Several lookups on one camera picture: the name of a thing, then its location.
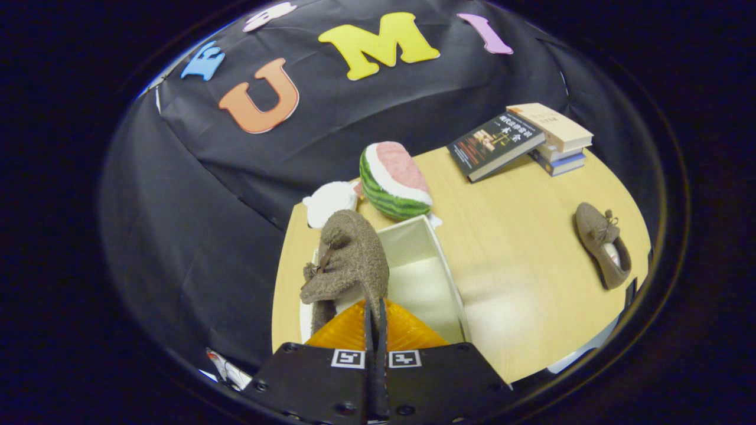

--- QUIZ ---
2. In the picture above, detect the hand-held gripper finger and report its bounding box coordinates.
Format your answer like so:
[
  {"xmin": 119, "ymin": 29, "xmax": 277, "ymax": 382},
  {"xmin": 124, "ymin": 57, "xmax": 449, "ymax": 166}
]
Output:
[
  {"xmin": 378, "ymin": 298, "xmax": 513, "ymax": 425},
  {"xmin": 242, "ymin": 298, "xmax": 379, "ymax": 425}
]

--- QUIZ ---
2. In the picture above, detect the grey fabric storage box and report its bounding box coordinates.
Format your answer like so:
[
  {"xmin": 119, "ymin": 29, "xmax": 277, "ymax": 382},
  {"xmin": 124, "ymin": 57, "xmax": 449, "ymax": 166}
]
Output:
[{"xmin": 298, "ymin": 214, "xmax": 472, "ymax": 346}]

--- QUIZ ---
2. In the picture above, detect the brown fuzzy shoe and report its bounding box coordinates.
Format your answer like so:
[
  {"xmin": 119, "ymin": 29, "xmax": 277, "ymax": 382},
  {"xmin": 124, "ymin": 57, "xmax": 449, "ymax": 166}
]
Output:
[
  {"xmin": 300, "ymin": 209, "xmax": 390, "ymax": 337},
  {"xmin": 575, "ymin": 202, "xmax": 633, "ymax": 290}
]

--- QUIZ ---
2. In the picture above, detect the white plush toy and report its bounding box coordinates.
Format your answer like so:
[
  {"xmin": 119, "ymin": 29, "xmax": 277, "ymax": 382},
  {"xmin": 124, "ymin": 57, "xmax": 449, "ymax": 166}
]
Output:
[{"xmin": 302, "ymin": 181, "xmax": 359, "ymax": 230}]

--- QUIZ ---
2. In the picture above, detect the white red clutter item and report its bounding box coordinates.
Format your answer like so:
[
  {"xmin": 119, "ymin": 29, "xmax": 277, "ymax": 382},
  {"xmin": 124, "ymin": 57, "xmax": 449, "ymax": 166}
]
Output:
[{"xmin": 206, "ymin": 347, "xmax": 253, "ymax": 391}]

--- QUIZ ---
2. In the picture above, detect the watermelon slice plush toy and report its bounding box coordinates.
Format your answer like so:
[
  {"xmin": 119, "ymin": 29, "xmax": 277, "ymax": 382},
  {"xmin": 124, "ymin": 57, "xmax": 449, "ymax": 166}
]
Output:
[{"xmin": 359, "ymin": 142, "xmax": 442, "ymax": 228}]

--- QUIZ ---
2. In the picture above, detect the black cover book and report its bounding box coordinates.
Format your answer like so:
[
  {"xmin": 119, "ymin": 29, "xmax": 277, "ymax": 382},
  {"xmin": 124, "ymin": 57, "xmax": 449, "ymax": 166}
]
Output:
[{"xmin": 447, "ymin": 112, "xmax": 546, "ymax": 184}]

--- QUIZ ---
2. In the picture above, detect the blue cover book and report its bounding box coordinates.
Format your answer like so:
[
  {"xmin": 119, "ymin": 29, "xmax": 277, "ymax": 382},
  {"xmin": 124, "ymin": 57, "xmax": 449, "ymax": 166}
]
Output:
[{"xmin": 527, "ymin": 149, "xmax": 586, "ymax": 178}]

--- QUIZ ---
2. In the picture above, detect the grey cover book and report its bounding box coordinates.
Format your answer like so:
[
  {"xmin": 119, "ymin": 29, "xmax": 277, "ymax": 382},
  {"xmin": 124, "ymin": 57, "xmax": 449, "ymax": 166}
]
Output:
[{"xmin": 535, "ymin": 142, "xmax": 585, "ymax": 163}]

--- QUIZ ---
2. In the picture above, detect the beige cover book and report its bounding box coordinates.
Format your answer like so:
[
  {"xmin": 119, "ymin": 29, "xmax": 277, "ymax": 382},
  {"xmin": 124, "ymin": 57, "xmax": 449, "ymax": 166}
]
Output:
[{"xmin": 506, "ymin": 103, "xmax": 594, "ymax": 154}]

